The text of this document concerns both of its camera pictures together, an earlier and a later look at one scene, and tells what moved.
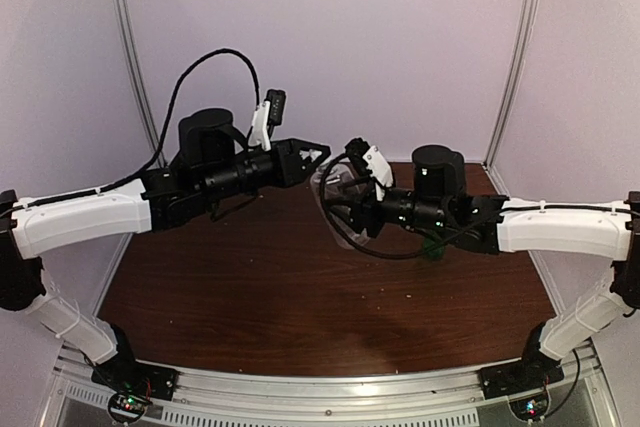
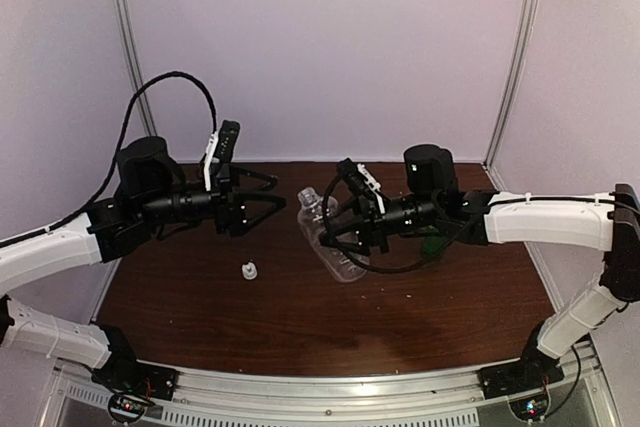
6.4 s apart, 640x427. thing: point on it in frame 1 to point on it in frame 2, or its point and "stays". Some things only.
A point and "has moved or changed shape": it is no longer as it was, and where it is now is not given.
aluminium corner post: x=517 y=65 stays
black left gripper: x=290 y=170 to x=230 y=215
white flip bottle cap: x=310 y=153 to x=249 y=271
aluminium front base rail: x=581 y=397 stays
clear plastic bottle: x=329 y=181 has moved or changed shape
